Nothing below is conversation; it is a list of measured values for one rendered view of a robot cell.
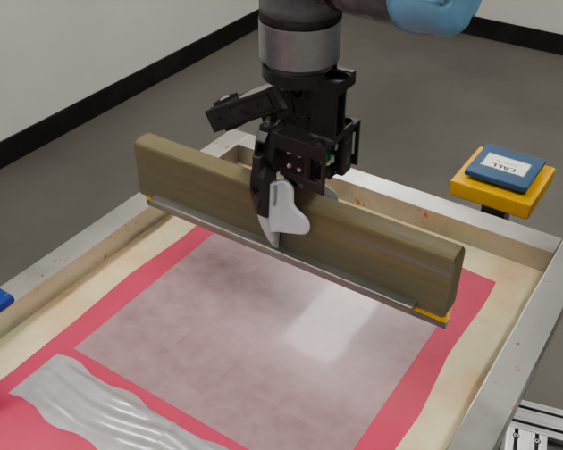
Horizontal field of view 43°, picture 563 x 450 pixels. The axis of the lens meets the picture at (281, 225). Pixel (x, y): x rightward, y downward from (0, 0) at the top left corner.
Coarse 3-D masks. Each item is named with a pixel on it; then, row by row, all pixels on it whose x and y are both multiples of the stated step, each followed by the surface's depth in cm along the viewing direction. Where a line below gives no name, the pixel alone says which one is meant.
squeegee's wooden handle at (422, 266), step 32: (160, 160) 83; (192, 160) 81; (224, 160) 81; (160, 192) 86; (192, 192) 83; (224, 192) 80; (256, 224) 79; (320, 224) 74; (352, 224) 71; (384, 224) 71; (320, 256) 76; (352, 256) 73; (384, 256) 71; (416, 256) 69; (448, 256) 67; (416, 288) 71; (448, 288) 68
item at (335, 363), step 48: (336, 288) 91; (480, 288) 91; (288, 336) 84; (336, 336) 84; (384, 336) 84; (432, 336) 84; (240, 384) 78; (288, 384) 78; (336, 384) 78; (384, 384) 78; (432, 384) 79; (192, 432) 73; (240, 432) 73; (288, 432) 73; (336, 432) 73; (384, 432) 73
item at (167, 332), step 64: (192, 256) 96; (256, 256) 96; (128, 320) 87; (192, 320) 87; (256, 320) 87; (0, 384) 79; (128, 384) 79; (192, 384) 78; (0, 448) 72; (64, 448) 72
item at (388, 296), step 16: (160, 208) 85; (176, 208) 84; (208, 224) 82; (224, 224) 82; (240, 240) 80; (256, 240) 79; (288, 256) 77; (304, 256) 77; (320, 272) 75; (336, 272) 75; (352, 288) 74; (368, 288) 73; (384, 288) 73; (400, 304) 71
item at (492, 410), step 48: (240, 144) 114; (336, 192) 107; (384, 192) 103; (96, 240) 94; (480, 240) 97; (528, 240) 94; (48, 288) 88; (0, 336) 84; (528, 336) 80; (528, 384) 77; (480, 432) 69
